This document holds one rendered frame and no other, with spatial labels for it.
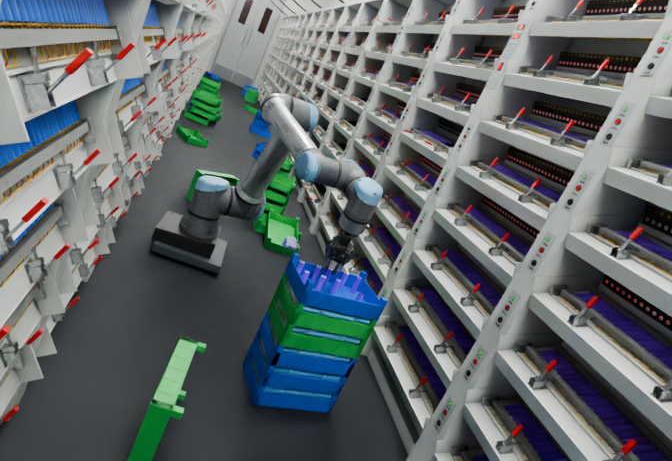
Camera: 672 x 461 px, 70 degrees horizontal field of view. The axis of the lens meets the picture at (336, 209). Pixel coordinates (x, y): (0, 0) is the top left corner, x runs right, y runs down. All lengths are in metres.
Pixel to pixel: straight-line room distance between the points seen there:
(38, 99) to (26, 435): 1.00
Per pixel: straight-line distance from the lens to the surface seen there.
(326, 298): 1.54
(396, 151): 2.68
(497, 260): 1.66
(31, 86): 0.64
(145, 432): 1.37
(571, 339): 1.38
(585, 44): 2.13
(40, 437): 1.48
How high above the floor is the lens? 1.06
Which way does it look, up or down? 14 degrees down
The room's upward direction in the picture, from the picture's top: 25 degrees clockwise
